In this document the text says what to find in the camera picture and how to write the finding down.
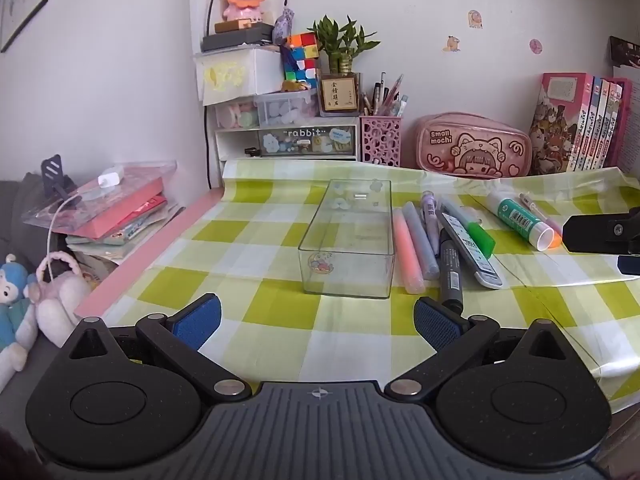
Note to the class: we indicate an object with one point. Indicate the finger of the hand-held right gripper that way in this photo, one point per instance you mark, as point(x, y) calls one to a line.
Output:
point(631, 265)
point(595, 234)

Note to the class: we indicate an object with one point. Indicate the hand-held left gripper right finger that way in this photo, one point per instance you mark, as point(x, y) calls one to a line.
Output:
point(437, 322)

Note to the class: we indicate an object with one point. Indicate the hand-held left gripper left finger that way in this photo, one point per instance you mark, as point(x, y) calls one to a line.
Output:
point(197, 322)

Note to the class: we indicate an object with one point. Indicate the black marker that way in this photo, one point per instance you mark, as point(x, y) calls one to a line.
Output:
point(451, 280)

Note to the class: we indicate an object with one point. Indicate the clear purple mechanical pencil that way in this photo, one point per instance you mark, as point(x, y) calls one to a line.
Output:
point(537, 210)

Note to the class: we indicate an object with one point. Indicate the white correction tape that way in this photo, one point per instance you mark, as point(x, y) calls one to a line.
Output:
point(475, 260)

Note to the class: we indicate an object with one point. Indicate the pink highlighter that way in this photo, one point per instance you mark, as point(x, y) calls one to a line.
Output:
point(407, 255)

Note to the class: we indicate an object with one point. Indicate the pale blue highlighter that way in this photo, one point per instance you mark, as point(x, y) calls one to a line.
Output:
point(422, 245)

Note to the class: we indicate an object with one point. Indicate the white glue stick orange cap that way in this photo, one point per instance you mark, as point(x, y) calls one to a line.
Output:
point(515, 215)

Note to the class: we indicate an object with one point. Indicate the green highlighter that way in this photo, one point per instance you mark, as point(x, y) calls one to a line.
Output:
point(480, 240)

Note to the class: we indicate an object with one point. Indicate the purple cartoon pen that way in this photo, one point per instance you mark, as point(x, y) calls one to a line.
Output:
point(430, 212)

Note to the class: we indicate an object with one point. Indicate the clear plastic organizer box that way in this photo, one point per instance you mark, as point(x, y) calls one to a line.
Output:
point(345, 240)

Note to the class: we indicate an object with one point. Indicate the green checkered tablecloth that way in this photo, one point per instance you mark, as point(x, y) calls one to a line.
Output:
point(250, 280)

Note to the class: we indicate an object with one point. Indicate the pink-spined book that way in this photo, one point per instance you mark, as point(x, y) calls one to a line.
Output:
point(616, 122)
point(596, 125)
point(606, 125)
point(584, 125)

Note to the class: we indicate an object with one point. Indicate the pink cartoon book slipcase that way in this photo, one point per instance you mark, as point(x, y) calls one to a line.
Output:
point(552, 125)

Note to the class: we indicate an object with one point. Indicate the cartoon cover booklet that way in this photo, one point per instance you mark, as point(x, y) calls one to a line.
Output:
point(140, 220)

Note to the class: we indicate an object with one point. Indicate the pile of pale booklets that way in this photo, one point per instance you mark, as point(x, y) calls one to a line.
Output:
point(100, 255)

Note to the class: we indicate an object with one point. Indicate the white sheet with dark header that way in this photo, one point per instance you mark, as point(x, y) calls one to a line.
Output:
point(631, 110)

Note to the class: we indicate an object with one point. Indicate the white pink plush toy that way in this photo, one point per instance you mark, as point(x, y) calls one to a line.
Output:
point(60, 305)

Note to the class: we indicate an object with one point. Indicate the salmon pink book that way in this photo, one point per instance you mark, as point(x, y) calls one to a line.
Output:
point(115, 210)

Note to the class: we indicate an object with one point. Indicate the pink cartoon pencil case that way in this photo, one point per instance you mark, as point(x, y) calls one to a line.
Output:
point(470, 147)

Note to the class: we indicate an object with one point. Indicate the stack of books and folders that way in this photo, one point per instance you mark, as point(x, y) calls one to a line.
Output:
point(145, 172)

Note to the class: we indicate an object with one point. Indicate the white charger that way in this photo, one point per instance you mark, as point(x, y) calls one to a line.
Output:
point(110, 176)

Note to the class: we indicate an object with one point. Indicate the small black clip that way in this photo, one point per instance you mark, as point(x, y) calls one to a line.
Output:
point(251, 151)

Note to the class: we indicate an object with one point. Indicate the white drawer organizer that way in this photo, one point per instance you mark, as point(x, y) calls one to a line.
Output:
point(230, 145)

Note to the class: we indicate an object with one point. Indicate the blue monkey plush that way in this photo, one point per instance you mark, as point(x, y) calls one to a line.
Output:
point(12, 300)

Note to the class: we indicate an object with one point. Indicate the pink perforated pen holder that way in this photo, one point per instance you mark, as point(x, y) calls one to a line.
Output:
point(380, 142)

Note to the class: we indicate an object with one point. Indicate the black phone stand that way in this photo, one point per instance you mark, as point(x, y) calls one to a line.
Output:
point(52, 172)

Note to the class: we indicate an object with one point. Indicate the clear box with pastel rolls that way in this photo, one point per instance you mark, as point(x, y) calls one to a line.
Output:
point(237, 116)

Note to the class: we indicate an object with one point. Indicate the bunch of pens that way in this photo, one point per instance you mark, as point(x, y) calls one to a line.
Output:
point(385, 100)

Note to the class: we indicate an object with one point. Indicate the clear lidded storage box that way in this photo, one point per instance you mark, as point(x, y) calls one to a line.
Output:
point(285, 110)

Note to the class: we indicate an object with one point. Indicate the glass plant pot with label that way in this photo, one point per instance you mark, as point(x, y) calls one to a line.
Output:
point(340, 94)

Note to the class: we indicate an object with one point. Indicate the white storage box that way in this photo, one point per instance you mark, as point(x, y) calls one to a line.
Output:
point(235, 75)

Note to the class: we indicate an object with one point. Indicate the small yellow-green figurine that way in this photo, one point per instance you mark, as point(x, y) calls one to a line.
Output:
point(294, 86)

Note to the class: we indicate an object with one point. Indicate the dark purple tassel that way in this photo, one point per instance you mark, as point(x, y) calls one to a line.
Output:
point(286, 55)

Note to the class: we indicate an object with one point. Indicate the colourful twisted puzzle cube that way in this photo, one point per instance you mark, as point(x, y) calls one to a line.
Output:
point(300, 57)

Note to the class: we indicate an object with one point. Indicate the black flat box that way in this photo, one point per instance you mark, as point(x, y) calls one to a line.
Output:
point(235, 40)

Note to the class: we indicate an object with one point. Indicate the lucky bamboo plant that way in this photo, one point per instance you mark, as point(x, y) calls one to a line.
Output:
point(342, 40)

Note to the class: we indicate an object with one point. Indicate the small brown wooden box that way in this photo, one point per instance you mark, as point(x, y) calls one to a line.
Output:
point(235, 25)

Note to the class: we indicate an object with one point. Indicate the purple hanging pouch charm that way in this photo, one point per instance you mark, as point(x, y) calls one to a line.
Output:
point(282, 25)

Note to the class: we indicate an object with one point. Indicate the pink round wall sticker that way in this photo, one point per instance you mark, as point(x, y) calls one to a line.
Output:
point(535, 46)

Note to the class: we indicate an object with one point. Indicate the orange capybara wall sticker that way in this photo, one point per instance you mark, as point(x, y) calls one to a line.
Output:
point(451, 44)

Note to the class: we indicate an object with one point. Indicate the round cartoon wall sticker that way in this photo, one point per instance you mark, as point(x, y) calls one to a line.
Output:
point(475, 18)

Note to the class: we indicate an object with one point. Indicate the dark picture frame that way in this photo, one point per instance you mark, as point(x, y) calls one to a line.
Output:
point(40, 5)

